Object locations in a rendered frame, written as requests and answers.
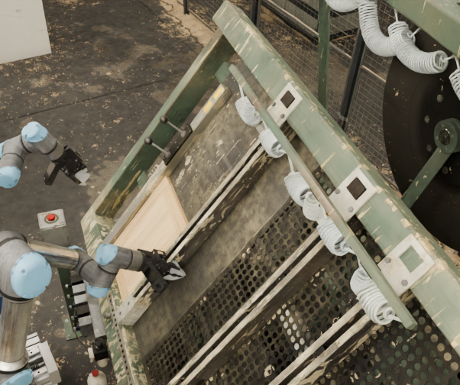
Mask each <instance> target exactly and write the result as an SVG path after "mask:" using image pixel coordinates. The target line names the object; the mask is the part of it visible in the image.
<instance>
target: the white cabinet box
mask: <svg viewBox="0 0 460 385"><path fill-rule="evenodd" d="M48 53H51V49H50V41H49V37H48V33H47V25H46V20H45V16H44V8H43V4H42V0H0V64H1V63H8V62H11V61H16V60H22V59H26V58H30V57H36V56H40V55H44V54H48Z"/></svg>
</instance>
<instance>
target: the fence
mask: <svg viewBox="0 0 460 385"><path fill-rule="evenodd" d="M219 87H221V88H222V92H221V93H220V95H219V96H218V98H217V99H214V97H213V96H214V95H215V93H216V92H217V90H218V89H219ZM219 87H218V88H217V90H216V91H215V92H214V93H213V94H212V96H211V97H210V99H209V100H208V102H209V101H211V102H212V105H211V106H210V108H209V109H208V111H207V112H206V113H205V112H204V110H203V109H204V108H205V107H206V105H207V104H208V102H207V103H206V104H205V105H204V106H203V108H202V109H201V111H200V112H199V114H198V115H197V116H196V117H195V118H194V120H193V121H192V123H191V124H190V126H191V128H192V129H193V133H192V134H191V135H190V136H189V137H188V139H187V140H186V142H185V143H184V144H183V146H182V147H181V148H180V149H179V150H178V152H177V153H176V155H175V156H174V157H173V159H172V160H171V161H170V162H169V164H168V165H167V166H166V165H165V164H164V161H162V163H161V164H160V166H159V167H158V168H157V169H156V170H155V172H154V173H153V175H152V176H151V178H150V179H149V180H148V181H147V182H146V184H145V185H144V187H143V188H142V189H141V191H140V192H139V193H138V194H137V196H136V197H135V198H134V200H133V201H132V203H131V204H130V206H129V207H128V208H127V209H126V210H125V212H124V213H123V215H122V216H121V218H120V219H119V220H118V221H117V222H116V224H115V225H114V227H113V228H112V230H111V231H110V232H109V233H108V234H107V236H106V237H105V239H104V240H103V244H104V243H106V244H114V243H115V241H116V240H117V239H118V237H119V236H120V235H121V233H122V232H123V231H124V230H125V228H126V227H127V226H128V224H129V223H130V222H131V220H132V219H133V218H134V217H135V215H136V214H137V213H138V211H139V210H140V209H141V207H142V206H143V204H145V202H146V201H147V199H148V198H149V197H150V195H151V194H152V193H153V191H154V190H155V189H156V188H157V186H158V185H159V184H160V182H161V181H162V179H163V178H164V177H165V176H169V175H170V174H171V173H172V171H173V170H174V169H175V167H176V166H177V164H178V163H179V162H180V161H181V160H182V159H183V157H184V156H185V154H186V153H187V151H188V150H189V149H190V148H191V147H192V146H193V144H194V143H195V141H196V140H197V138H198V137H199V136H200V135H201V133H202V132H203V131H204V130H205V128H206V127H207V125H208V124H209V123H210V121H211V120H212V119H213V118H214V117H215V115H216V114H217V112H218V111H219V110H220V108H221V107H222V106H223V105H224V104H225V102H226V101H227V99H228V98H229V97H230V95H231V94H232V93H231V92H230V90H229V89H228V87H227V86H224V85H222V84H220V85H219Z"/></svg>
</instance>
